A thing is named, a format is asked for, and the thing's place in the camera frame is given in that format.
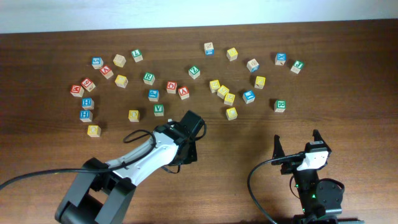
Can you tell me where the red a block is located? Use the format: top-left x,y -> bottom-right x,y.
178,86 -> 190,100
100,65 -> 114,79

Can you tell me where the green r block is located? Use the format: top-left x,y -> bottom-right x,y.
274,100 -> 287,113
143,72 -> 155,85

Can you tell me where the yellow C block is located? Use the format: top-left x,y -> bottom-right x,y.
226,107 -> 238,121

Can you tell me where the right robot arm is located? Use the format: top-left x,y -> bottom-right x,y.
271,129 -> 364,223

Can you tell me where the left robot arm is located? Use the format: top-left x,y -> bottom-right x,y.
55,111 -> 206,223

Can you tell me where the green V block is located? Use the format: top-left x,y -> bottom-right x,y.
154,104 -> 164,116

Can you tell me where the red Q block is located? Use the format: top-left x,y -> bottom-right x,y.
166,81 -> 177,94

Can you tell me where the blue P block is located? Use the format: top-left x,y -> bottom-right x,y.
148,90 -> 159,101

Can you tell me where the yellow O block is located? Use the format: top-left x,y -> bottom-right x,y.
128,110 -> 140,122

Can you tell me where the yellow cluster block left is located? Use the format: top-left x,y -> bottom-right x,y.
209,80 -> 220,93

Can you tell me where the yellow cluster block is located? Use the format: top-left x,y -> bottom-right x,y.
224,93 -> 236,106
209,80 -> 220,93
217,85 -> 229,99

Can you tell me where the yellow cluster block middle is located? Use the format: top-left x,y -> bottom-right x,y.
217,85 -> 229,99

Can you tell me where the yellow cluster block lower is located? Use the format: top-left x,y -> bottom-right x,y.
224,93 -> 236,106

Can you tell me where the green Z block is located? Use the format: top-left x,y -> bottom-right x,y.
188,66 -> 200,79

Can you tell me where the blue E block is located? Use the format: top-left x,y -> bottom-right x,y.
243,90 -> 256,104

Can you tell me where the yellow block right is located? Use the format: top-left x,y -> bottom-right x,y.
254,76 -> 266,89

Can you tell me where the green J block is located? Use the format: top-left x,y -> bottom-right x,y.
290,60 -> 305,74

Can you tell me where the yellow block upper left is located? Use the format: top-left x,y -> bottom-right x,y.
114,75 -> 128,88

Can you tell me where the wooden block blue side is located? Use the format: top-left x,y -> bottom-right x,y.
204,42 -> 215,55

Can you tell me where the blue X block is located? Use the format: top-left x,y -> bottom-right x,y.
274,52 -> 287,66

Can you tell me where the green L block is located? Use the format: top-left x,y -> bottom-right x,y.
131,49 -> 143,62

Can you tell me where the yellow block lower left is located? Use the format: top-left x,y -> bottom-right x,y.
87,125 -> 101,138

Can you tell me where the yellow block top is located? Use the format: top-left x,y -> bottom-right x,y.
226,47 -> 238,61

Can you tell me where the plain wooden block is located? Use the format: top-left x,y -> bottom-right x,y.
113,54 -> 126,68

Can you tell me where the blue H block lower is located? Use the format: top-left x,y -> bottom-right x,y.
80,110 -> 93,122

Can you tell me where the blue h block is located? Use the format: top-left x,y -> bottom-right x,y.
80,110 -> 93,122
81,98 -> 95,110

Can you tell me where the blue H block upper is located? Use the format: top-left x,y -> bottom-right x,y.
81,98 -> 95,110

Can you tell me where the red 9 block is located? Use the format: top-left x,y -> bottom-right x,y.
81,78 -> 96,92

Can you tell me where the blue S block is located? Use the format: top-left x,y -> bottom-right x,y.
91,57 -> 104,70

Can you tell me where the red M block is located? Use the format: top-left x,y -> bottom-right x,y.
70,85 -> 84,97

